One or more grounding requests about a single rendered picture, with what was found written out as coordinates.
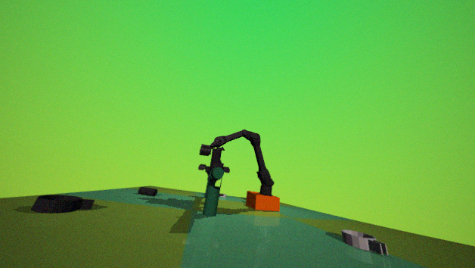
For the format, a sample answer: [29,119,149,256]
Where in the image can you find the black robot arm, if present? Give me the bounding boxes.
[199,129,274,196]

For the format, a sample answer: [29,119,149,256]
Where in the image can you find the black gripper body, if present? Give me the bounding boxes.
[198,157,230,173]

